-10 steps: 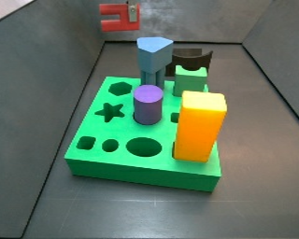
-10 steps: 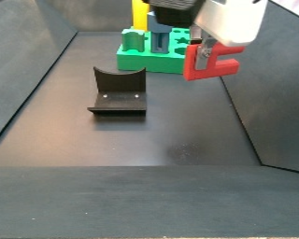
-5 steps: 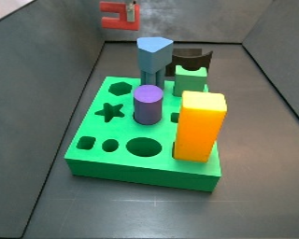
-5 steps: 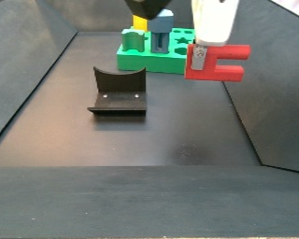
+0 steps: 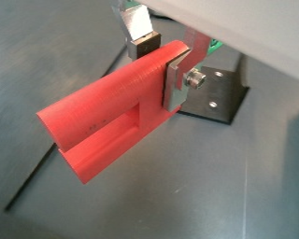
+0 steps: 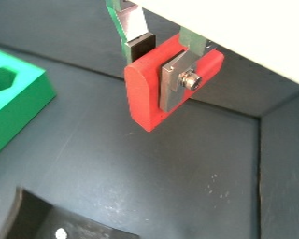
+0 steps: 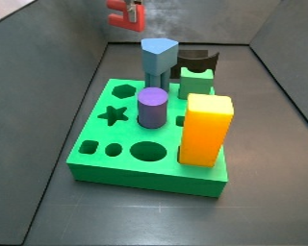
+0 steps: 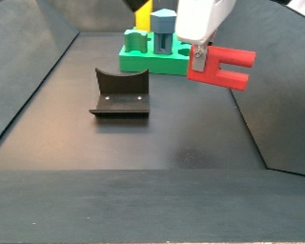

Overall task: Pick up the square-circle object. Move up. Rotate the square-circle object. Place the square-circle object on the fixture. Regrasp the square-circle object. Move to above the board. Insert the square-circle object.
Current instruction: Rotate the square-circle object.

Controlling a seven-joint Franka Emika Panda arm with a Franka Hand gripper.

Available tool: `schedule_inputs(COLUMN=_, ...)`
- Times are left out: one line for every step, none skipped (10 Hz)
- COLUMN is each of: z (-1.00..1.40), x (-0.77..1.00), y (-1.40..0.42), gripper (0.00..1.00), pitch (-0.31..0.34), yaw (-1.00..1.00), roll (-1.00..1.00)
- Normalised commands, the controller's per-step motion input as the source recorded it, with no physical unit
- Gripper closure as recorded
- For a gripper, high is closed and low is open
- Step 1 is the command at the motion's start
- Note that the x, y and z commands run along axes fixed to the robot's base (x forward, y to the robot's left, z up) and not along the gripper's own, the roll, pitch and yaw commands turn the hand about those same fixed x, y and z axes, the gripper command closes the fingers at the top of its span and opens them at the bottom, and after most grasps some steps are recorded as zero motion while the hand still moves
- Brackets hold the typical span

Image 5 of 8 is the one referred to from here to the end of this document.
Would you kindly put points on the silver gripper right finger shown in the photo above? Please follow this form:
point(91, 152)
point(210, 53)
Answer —
point(182, 76)

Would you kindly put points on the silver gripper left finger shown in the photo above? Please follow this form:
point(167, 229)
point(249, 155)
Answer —
point(142, 38)

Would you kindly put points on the black curved fixture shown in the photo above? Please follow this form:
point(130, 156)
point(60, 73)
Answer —
point(217, 101)

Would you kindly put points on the green foam shape-sorter base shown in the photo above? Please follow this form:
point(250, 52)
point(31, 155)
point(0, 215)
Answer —
point(214, 46)

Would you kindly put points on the red square-circle object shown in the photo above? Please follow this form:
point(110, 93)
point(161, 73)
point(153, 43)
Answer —
point(98, 122)

